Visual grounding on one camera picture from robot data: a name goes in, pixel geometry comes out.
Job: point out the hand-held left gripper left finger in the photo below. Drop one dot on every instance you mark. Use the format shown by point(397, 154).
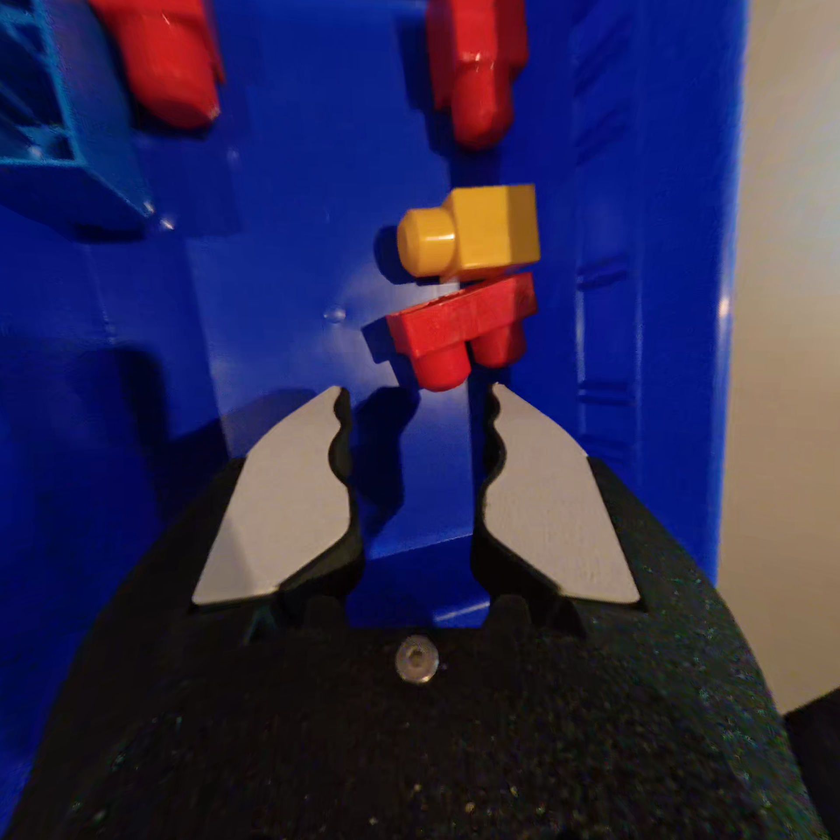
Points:
point(282, 499)

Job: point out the light blue mega block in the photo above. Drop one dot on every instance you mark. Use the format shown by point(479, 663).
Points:
point(59, 131)

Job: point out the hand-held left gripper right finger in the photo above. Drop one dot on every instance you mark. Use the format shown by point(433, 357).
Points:
point(551, 505)

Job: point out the blue plastic bin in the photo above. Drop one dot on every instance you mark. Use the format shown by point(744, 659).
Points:
point(315, 262)

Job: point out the small yellow mega block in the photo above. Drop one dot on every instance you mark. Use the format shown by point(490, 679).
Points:
point(479, 233)

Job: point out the red two-stud block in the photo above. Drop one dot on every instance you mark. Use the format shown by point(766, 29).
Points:
point(459, 328)

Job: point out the red mega block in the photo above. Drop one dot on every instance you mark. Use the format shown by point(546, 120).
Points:
point(167, 56)
point(476, 65)

